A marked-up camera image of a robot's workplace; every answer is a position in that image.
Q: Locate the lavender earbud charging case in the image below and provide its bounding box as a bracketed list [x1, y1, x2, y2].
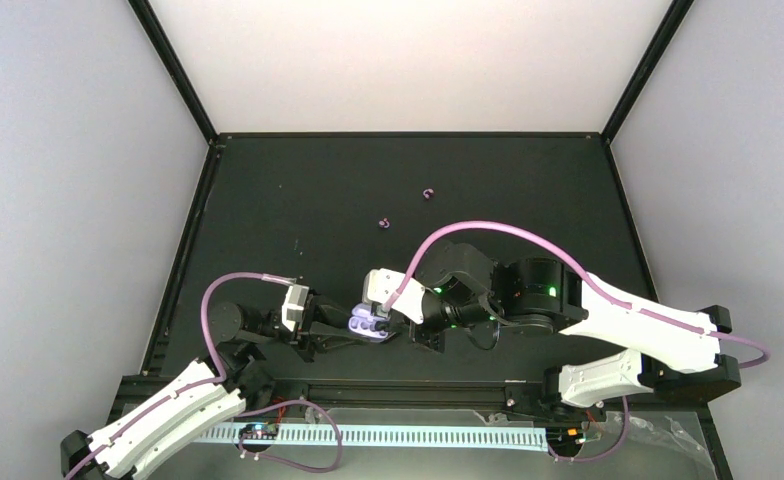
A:
[347, 303, 393, 343]

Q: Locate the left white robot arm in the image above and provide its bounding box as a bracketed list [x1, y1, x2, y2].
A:
[60, 285, 387, 479]

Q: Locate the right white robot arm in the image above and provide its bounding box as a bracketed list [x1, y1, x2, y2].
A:
[349, 241, 742, 419]

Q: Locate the left circuit board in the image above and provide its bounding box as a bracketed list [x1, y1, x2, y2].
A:
[239, 423, 279, 441]

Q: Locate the circuit board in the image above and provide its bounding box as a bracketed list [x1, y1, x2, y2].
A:
[239, 423, 279, 441]
[546, 428, 586, 444]

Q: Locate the right circuit board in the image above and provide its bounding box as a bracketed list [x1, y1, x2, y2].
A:
[546, 428, 586, 444]

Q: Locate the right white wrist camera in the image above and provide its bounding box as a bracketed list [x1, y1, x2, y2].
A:
[362, 269, 427, 324]

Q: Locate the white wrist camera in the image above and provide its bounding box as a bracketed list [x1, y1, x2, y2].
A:
[281, 284, 310, 332]
[362, 269, 427, 324]

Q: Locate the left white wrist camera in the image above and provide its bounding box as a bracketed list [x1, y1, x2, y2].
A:
[281, 284, 310, 332]

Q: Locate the black front aluminium rail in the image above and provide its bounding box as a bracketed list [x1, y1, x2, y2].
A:
[251, 379, 543, 413]

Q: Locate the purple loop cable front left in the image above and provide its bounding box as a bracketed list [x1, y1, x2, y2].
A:
[236, 398, 346, 474]

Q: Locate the white slotted cable duct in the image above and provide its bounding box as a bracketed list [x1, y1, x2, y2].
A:
[195, 423, 548, 452]

